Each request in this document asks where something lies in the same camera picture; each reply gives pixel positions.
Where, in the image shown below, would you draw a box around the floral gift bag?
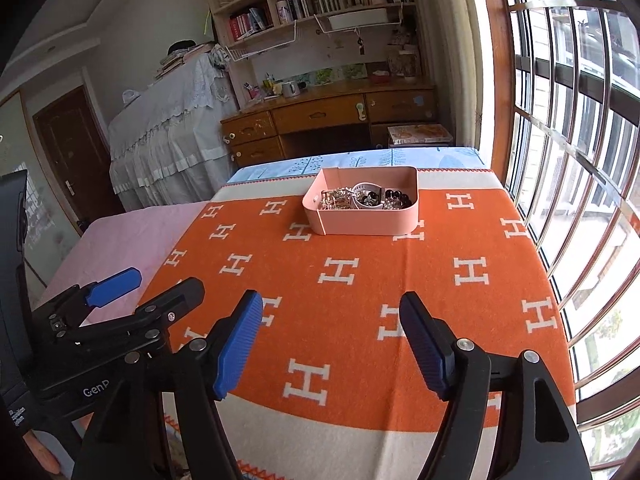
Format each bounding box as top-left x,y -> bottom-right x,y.
387,52 -> 421,84

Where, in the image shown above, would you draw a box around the white wire basket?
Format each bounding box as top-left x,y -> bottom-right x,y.
223,20 -> 301,64
313,2 -> 404,37

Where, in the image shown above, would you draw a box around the green picture cards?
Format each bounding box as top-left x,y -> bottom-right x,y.
299,62 -> 369,86

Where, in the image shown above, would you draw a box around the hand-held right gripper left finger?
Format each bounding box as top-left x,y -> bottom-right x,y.
72,289 -> 265,480

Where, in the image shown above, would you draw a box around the blue tree print sheet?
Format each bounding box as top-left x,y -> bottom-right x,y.
227,146 -> 489,184

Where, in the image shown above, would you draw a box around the white lace furniture cover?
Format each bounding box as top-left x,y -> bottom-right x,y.
107,50 -> 242,212

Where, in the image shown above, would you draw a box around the orange patterned blanket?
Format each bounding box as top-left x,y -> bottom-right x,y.
137,167 -> 579,480

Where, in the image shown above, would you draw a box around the black bead bracelet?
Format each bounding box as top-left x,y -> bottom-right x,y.
382,189 -> 414,210

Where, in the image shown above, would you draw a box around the white plastic tray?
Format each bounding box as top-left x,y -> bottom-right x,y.
327,8 -> 391,31

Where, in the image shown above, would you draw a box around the gold leaf pearl hair clip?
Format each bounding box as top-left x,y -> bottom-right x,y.
320,187 -> 357,211

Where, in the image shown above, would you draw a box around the pink jewelry box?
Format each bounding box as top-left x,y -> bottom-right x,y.
302,166 -> 419,237

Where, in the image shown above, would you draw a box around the beige curtain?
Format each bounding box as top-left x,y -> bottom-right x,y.
409,0 -> 482,152

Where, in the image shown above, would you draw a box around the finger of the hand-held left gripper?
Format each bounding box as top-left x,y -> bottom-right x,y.
74,277 -> 206,356
31,267 -> 144,334

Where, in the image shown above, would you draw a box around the person's left forearm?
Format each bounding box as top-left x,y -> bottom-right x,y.
22,431 -> 57,474

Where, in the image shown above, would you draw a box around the pile of books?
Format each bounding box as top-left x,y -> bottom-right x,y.
154,42 -> 217,81

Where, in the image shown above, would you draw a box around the wooden desk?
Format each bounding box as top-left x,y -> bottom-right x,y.
220,79 -> 439,169

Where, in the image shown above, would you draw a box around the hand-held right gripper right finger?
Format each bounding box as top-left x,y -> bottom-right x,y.
399,291 -> 593,480

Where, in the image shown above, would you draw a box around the stack of magazines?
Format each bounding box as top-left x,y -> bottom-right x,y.
387,123 -> 454,149

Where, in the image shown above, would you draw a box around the brown wooden door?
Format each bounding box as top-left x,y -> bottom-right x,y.
32,85 -> 124,234

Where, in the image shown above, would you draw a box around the pink blanket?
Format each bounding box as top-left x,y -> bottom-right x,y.
32,200 -> 212,328

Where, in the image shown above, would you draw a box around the window grille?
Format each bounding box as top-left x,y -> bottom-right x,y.
499,0 -> 640,480

